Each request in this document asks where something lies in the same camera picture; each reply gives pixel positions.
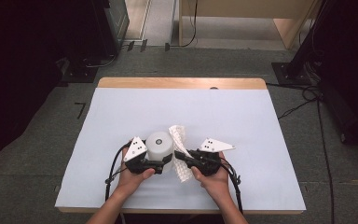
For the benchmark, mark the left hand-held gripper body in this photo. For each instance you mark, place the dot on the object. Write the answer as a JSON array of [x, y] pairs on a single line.
[[135, 148]]

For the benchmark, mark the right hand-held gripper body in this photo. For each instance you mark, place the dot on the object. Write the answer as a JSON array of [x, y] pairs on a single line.
[[214, 145]]

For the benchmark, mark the white cylindrical canister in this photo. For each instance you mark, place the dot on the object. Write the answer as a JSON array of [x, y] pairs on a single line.
[[159, 147]]

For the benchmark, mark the white knitted cloth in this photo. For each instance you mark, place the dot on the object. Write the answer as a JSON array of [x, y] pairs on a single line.
[[177, 135]]

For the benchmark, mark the person's left hand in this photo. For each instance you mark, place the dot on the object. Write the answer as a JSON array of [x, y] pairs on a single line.
[[129, 183]]

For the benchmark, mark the person's right hand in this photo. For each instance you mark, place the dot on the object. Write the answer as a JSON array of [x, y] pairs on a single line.
[[214, 186]]

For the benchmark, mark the white table sheet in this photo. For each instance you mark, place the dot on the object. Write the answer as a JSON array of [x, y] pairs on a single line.
[[183, 105]]

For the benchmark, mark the person's dark trousers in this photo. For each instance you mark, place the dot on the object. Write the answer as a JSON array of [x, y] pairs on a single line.
[[167, 220]]

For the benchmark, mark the black flat stand base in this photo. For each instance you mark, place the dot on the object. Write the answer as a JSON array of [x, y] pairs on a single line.
[[79, 74]]

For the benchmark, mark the black slanted stand with base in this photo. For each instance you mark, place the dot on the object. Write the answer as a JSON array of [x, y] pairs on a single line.
[[292, 73]]

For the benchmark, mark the black cabinet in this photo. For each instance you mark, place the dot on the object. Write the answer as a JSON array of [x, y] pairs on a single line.
[[112, 28]]

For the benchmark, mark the dark curtain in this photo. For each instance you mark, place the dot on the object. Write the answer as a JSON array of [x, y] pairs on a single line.
[[18, 77], [354, 62]]

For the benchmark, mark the light wooden desk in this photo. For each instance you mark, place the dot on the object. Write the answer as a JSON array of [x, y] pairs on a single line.
[[245, 7]]

